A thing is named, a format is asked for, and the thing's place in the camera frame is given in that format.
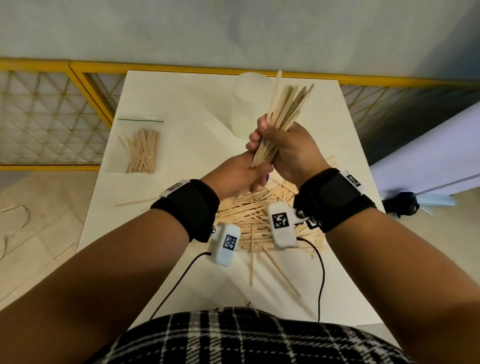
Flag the person's right hand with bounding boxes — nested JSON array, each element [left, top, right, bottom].
[[245, 114, 333, 188]]

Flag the person's left hand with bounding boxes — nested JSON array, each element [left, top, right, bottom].
[[200, 149, 275, 202]]

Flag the pile of wooden sticks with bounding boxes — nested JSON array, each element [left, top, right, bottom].
[[215, 155, 338, 301]]

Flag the bundle of wooden sticks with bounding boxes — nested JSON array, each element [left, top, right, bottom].
[[250, 70, 315, 169]]

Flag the clear plastic cup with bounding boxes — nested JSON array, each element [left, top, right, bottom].
[[230, 71, 278, 140]]

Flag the short bagged wooden sticks bunch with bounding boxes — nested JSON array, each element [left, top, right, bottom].
[[117, 128, 160, 175]]

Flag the long thin wooden stick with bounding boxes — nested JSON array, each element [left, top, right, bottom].
[[114, 196, 160, 208]]

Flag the person's right forearm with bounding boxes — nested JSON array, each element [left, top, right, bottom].
[[324, 208, 480, 364]]

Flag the person's left forearm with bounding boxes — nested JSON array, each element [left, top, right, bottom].
[[0, 208, 190, 364]]

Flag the black stand foot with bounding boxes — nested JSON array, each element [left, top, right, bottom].
[[382, 191, 420, 218]]

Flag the clear zip bag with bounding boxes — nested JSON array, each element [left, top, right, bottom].
[[108, 118, 166, 175]]

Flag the light blue stand bar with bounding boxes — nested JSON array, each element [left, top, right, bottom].
[[414, 193, 458, 217]]

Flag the black white plaid shirt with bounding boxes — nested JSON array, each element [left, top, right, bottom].
[[88, 306, 417, 364]]

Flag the yellow metal mesh fence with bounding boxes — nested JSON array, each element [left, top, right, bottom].
[[0, 57, 480, 172]]

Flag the black left wrist strap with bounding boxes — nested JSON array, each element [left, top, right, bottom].
[[149, 179, 221, 244]]

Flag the black wrist strap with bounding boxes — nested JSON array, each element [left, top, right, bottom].
[[149, 179, 221, 244], [293, 167, 378, 233]]

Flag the black right wrist strap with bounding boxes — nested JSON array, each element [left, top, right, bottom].
[[293, 167, 378, 233]]

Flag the white right strap tag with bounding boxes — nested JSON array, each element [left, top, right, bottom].
[[339, 169, 367, 194]]

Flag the white strap tag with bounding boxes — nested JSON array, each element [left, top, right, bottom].
[[339, 169, 367, 194], [159, 179, 190, 199]]

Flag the white left strap tag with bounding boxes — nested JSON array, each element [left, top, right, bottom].
[[159, 179, 190, 199]]

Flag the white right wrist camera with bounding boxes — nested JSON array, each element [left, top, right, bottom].
[[267, 202, 310, 250]]

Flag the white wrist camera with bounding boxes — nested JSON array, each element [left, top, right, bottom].
[[267, 202, 310, 250], [207, 222, 242, 268]]

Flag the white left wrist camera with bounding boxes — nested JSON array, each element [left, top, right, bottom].
[[207, 222, 242, 268]]

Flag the black left camera cable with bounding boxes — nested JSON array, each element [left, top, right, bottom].
[[149, 251, 213, 322]]

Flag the black camera cable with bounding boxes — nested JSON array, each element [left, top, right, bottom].
[[296, 236, 326, 323], [149, 251, 213, 322]]

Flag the black right camera cable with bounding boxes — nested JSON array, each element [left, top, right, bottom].
[[296, 236, 326, 323]]

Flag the white floor cable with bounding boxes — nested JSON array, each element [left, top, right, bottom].
[[0, 204, 31, 262]]

